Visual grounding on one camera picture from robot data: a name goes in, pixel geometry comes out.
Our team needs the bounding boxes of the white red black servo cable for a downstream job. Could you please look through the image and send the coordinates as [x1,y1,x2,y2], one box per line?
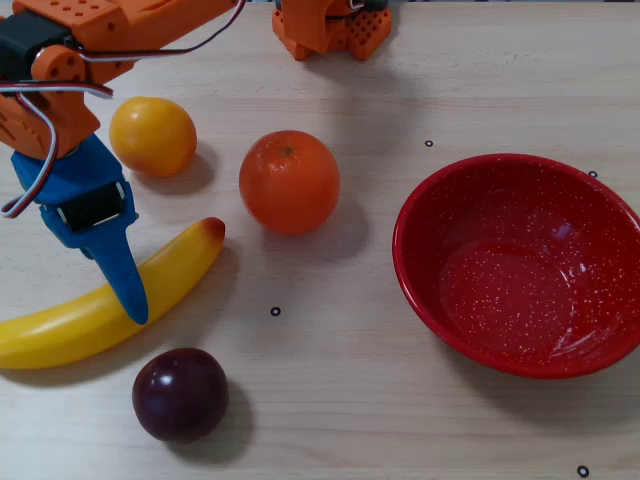
[77,0,249,64]
[0,79,115,220]

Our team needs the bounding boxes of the orange fruit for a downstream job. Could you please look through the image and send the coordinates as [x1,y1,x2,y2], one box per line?
[238,129,342,237]

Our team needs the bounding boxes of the dark purple plum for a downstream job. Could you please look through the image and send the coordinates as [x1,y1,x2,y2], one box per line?
[131,347,231,444]

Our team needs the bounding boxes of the yellow-orange round fruit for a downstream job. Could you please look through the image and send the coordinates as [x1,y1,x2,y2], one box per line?
[108,95,199,179]

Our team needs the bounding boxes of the orange robot base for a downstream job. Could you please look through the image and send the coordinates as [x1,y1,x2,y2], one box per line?
[271,0,394,62]

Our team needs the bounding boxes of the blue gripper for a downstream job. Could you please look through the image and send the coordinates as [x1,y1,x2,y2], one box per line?
[10,133,150,326]

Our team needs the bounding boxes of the yellow plastic banana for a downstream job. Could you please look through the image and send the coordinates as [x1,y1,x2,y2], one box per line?
[0,216,227,371]

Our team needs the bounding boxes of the red speckled enamel bowl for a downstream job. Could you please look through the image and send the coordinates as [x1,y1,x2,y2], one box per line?
[391,152,640,380]

